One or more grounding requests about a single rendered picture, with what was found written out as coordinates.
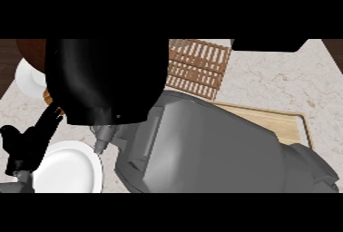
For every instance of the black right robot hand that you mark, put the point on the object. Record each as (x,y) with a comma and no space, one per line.
(106,78)

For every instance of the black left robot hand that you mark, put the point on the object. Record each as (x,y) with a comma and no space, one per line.
(32,142)

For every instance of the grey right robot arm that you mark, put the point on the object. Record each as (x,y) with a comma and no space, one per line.
(211,151)

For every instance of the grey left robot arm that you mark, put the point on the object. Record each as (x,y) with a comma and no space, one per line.
(18,184)

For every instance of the pale wooden tray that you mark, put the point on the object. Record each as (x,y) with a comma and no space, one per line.
(273,123)

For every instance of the white round plate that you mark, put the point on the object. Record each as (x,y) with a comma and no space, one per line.
(69,169)

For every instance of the orange-brown ribbed object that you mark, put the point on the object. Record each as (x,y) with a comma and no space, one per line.
(48,98)

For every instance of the white round bowl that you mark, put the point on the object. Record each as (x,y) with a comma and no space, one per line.
(29,80)

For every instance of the dark brown round board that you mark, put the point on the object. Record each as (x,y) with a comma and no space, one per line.
(33,53)

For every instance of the black appliance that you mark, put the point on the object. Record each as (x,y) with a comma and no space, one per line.
(268,44)

